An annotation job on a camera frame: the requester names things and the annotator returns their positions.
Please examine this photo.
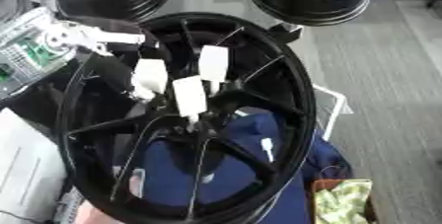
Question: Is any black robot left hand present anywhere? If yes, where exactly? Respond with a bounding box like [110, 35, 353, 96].
[72, 36, 175, 105]

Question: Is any black spoked wheel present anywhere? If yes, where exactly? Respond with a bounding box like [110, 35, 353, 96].
[55, 12, 320, 224]

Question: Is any blue fabric bag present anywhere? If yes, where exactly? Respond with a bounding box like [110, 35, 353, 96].
[111, 112, 354, 224]

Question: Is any white flat panel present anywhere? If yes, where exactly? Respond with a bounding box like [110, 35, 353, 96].
[0, 107, 69, 224]

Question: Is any person's hand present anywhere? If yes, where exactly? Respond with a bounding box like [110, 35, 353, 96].
[72, 200, 124, 224]

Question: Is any brown box with green cloth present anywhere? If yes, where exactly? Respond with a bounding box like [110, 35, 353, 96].
[309, 178, 380, 224]

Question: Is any black clamp bracket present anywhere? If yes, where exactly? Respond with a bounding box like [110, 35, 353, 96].
[265, 22, 306, 44]

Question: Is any white metal frame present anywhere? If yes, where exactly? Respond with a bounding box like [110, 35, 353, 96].
[311, 84, 354, 142]

